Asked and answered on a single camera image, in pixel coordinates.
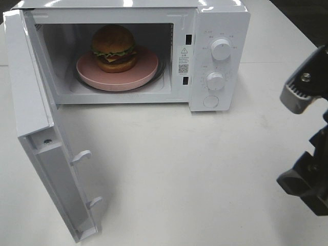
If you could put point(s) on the lower white timer knob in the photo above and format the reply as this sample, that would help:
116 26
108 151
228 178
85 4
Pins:
215 81

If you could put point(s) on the round white door-release button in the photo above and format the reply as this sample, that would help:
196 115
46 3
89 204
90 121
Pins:
211 101

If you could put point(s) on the white microwave oven body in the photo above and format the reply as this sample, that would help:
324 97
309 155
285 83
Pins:
160 26

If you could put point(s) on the glass microwave turntable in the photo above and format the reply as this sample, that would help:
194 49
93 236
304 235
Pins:
160 74

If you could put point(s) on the white microwave door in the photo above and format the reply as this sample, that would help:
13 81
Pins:
40 130

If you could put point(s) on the pink round plate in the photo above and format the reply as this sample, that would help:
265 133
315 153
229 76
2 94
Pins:
144 54

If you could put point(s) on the white warning label sticker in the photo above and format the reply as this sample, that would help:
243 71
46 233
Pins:
183 60

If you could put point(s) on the burger with lettuce and cheese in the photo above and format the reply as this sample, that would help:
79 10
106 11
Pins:
113 47

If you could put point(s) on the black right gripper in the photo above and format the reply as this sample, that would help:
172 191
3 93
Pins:
307 179

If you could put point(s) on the upper white power knob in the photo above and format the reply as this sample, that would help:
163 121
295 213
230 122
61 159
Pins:
221 49

